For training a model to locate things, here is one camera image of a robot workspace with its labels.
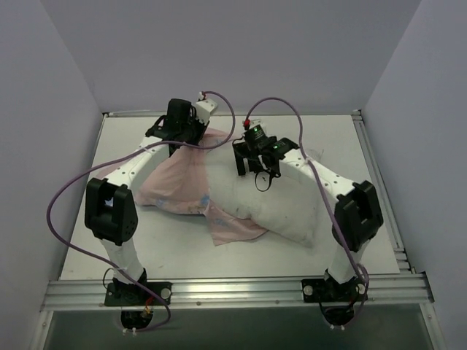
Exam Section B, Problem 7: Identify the white pillow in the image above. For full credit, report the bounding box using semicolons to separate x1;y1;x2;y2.
206;146;320;247

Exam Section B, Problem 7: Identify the pink pillowcase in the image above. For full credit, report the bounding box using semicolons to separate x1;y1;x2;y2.
134;147;267;246

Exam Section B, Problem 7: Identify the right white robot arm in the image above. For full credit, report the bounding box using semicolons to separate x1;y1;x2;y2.
232;125;384;301

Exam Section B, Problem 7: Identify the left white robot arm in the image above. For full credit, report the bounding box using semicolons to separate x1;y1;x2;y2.
85;97;217;306

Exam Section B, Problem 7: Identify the black wire loop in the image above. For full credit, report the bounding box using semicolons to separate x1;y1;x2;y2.
254;170;282;193

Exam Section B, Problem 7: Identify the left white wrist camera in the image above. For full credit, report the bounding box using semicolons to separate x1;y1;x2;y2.
194;98;218;125

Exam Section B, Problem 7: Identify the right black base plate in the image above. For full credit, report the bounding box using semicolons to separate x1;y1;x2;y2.
301;278;368;303

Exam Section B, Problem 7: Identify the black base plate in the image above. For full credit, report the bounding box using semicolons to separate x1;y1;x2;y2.
301;278;368;303
104;280;172;307

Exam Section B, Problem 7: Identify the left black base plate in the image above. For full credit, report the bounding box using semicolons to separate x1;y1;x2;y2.
104;280;172;307

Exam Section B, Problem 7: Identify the front aluminium rail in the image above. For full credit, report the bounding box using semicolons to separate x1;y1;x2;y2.
42;273;433;311

